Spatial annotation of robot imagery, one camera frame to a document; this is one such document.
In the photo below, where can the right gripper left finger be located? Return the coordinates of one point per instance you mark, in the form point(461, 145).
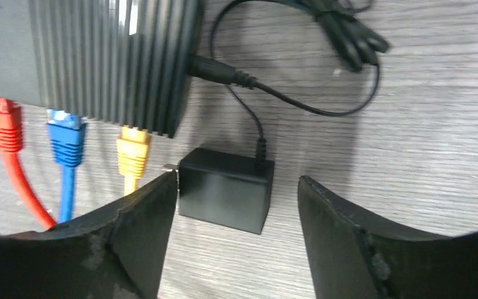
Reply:
point(115, 251)

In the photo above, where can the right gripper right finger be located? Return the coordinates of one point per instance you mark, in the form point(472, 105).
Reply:
point(355, 253)

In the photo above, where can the black power adapter with cord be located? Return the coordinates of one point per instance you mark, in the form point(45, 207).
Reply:
point(233, 190)

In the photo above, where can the ribbed black network switch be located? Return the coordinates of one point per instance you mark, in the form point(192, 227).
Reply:
point(123, 62)

